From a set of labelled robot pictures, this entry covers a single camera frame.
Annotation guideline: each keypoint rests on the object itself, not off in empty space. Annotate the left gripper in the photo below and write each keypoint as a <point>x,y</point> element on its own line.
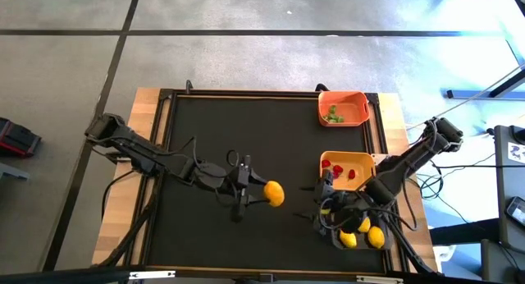
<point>240,185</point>

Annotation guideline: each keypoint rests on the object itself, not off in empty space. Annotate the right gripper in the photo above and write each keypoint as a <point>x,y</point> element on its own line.
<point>340,206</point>

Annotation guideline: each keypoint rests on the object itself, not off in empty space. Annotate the yellow toy lemon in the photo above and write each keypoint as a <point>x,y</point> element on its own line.
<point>375,236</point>
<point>348,239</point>
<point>273,193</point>
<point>364,224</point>

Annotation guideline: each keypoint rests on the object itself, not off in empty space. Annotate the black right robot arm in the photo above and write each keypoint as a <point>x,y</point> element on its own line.
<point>410,163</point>

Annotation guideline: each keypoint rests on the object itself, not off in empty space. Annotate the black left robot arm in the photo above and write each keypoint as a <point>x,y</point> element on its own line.
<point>135,147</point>

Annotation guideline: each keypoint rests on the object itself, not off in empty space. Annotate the black table mat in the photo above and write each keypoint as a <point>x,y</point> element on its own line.
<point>246,243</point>

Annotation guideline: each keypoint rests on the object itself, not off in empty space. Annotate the yellow plastic basket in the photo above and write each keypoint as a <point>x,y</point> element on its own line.
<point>363,169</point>

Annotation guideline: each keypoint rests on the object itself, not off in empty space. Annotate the grey plastic basket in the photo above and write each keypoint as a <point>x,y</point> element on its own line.
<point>389,239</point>

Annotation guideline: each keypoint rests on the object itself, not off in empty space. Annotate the orange plastic basket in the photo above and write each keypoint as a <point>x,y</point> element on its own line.
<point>352,107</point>

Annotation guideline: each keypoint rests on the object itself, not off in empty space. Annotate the grey desk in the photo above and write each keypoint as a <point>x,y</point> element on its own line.
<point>506,193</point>

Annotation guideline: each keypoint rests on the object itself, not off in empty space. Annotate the blue stand bar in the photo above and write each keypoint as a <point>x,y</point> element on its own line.
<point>484,94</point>

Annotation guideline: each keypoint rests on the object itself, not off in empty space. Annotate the black phone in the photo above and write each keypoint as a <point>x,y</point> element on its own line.
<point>517,212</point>

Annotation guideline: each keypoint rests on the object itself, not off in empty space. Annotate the black rig crossbar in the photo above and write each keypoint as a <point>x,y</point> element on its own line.
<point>61,277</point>

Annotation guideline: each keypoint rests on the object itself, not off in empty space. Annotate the white printed sticker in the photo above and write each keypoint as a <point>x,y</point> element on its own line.
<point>517,152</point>

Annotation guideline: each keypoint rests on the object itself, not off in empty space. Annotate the red black toolbox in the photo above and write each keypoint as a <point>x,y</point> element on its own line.
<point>16,138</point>

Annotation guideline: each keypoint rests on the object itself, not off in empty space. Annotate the silver metal bracket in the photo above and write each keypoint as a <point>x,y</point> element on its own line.
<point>152,275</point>
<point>379,280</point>

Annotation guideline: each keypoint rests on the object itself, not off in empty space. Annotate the grey metal bracket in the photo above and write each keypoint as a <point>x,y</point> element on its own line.
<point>12,172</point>

